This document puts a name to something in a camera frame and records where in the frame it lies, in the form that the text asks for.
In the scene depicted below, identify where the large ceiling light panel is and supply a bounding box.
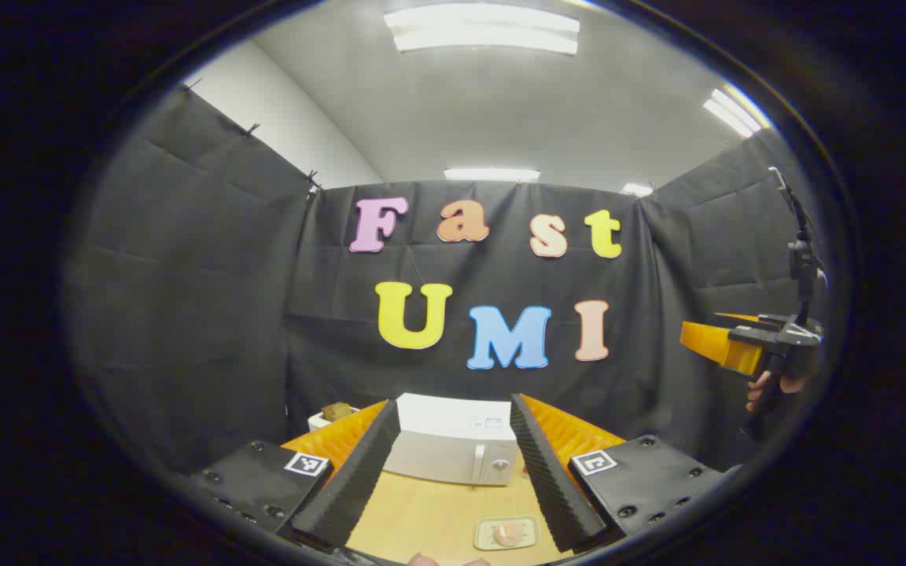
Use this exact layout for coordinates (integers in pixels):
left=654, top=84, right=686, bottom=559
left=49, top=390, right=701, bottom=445
left=384, top=2, right=581, bottom=56

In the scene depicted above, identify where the black backdrop cloth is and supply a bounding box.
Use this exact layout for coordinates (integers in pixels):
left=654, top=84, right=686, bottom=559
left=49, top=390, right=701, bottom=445
left=64, top=83, right=831, bottom=488

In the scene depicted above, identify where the cream square patterned plate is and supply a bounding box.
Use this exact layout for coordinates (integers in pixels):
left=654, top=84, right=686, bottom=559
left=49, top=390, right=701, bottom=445
left=473, top=516, right=542, bottom=552

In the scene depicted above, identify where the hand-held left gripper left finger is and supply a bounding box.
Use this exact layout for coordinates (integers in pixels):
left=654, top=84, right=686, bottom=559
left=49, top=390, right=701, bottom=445
left=182, top=399, right=403, bottom=551

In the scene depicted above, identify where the thin black cable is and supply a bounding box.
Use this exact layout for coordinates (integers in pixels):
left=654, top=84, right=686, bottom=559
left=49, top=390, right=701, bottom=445
left=768, top=167, right=816, bottom=244

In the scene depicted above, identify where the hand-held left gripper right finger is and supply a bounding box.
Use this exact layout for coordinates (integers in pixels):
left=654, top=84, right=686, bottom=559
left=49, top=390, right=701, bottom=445
left=510, top=393, right=727, bottom=553

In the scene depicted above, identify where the white microwave oven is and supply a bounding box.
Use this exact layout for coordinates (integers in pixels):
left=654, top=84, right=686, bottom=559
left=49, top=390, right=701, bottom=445
left=381, top=392, right=520, bottom=487

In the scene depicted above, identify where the white box container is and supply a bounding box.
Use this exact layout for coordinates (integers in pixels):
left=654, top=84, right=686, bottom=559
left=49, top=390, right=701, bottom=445
left=308, top=407, right=359, bottom=432

